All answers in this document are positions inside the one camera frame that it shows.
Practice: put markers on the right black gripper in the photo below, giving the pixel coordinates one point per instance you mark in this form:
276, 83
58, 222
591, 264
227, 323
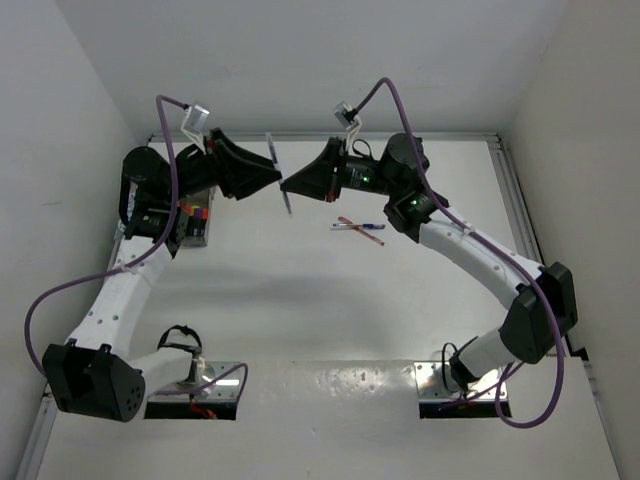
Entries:
318, 180

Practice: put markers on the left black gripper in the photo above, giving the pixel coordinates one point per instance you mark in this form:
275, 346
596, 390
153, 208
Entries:
238, 171

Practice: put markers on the clear thin ballpoint pen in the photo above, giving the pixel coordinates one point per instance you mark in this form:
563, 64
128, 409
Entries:
274, 158

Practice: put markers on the blue gel pen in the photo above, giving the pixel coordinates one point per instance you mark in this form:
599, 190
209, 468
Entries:
364, 226

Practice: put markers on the red gel pen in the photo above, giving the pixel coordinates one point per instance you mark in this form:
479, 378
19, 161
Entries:
369, 234

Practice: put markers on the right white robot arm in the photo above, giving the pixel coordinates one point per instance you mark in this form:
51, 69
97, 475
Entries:
540, 300

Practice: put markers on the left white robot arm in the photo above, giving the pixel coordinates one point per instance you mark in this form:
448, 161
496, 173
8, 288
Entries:
92, 374

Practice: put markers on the clear compartment organizer tray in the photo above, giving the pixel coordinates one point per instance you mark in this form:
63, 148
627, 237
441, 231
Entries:
202, 199

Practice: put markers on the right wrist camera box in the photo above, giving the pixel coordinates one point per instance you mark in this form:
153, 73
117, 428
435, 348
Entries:
350, 120

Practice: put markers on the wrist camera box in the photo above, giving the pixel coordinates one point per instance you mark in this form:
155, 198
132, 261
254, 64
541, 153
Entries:
350, 120
193, 123

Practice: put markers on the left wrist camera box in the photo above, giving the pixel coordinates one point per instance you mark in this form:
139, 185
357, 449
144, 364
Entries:
193, 123

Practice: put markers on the aluminium table edge rail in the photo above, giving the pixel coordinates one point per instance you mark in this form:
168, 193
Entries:
316, 136

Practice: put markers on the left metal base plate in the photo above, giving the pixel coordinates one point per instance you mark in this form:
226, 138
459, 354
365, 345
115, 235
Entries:
215, 381

